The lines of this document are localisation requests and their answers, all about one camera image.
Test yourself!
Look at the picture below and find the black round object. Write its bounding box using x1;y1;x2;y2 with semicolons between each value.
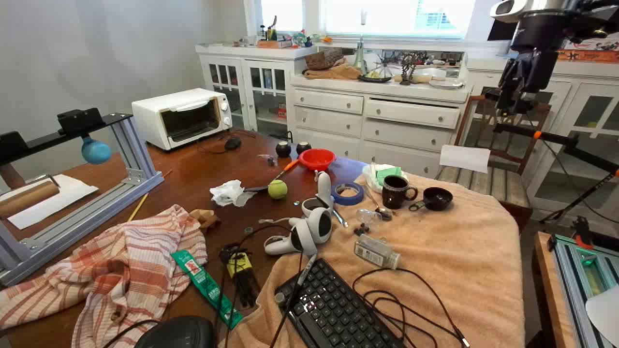
275;141;293;158

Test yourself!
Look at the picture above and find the black yellow tool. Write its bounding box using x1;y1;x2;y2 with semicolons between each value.
219;243;260;307

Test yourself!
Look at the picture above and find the black cable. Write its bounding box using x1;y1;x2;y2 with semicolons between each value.
351;267;473;348

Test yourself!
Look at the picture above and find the white plastic bottle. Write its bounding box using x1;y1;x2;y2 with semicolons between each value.
316;170;333;207

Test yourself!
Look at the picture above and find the black round speaker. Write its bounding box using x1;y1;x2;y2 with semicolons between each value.
136;315;215;348

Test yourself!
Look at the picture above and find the green flat package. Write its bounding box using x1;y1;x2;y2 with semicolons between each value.
173;249;244;328

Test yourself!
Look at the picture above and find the white VR controller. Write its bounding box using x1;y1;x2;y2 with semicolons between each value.
264;207;333;255

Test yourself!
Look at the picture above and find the blue ball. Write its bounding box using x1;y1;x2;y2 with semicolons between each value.
82;137;113;164

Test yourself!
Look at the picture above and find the white paper sheet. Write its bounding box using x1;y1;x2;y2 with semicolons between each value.
8;174;97;230

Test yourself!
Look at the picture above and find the aluminium frame rig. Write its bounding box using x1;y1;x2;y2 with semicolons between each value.
0;112;167;290

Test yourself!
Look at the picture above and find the white cabinet dresser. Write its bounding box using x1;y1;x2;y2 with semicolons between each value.
196;44;618;210

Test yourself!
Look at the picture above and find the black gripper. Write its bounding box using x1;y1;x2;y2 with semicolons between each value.
498;50;550;114

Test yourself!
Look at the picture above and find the robot base mount frame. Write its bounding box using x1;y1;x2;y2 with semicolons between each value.
548;234;619;348

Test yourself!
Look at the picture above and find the white crumpled tissue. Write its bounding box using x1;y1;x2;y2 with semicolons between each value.
210;180;254;207

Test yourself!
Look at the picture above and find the green tennis ball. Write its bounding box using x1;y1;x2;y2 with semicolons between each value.
268;180;289;199

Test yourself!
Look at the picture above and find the dark brown mug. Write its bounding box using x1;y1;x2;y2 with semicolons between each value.
382;176;418;209

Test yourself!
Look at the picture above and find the small black measuring cup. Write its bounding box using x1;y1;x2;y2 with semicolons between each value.
424;187;453;210

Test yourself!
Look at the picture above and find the black camera tripod arm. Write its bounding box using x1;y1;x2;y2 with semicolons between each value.
494;123;619;222

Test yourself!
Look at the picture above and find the red plastic bowl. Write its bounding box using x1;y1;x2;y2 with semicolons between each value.
301;149;335;170

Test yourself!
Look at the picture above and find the beige towel table cover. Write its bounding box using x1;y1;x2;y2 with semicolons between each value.
227;154;527;348

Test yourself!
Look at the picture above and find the black keyboard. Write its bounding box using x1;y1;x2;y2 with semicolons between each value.
275;259;403;348

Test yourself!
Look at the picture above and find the red striped cloth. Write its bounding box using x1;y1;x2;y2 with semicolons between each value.
0;205;208;348

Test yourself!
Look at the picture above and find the white toaster oven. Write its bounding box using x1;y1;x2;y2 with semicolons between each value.
132;89;233;151

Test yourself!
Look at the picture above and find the wooden chair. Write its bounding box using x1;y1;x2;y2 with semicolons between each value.
438;94;552;228

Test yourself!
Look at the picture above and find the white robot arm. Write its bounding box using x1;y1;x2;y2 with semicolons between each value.
490;0;619;114

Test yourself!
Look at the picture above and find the wooden rolling pin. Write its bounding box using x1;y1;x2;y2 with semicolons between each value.
0;180;61;218

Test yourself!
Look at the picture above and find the white small device box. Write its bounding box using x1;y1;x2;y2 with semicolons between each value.
355;236;401;268

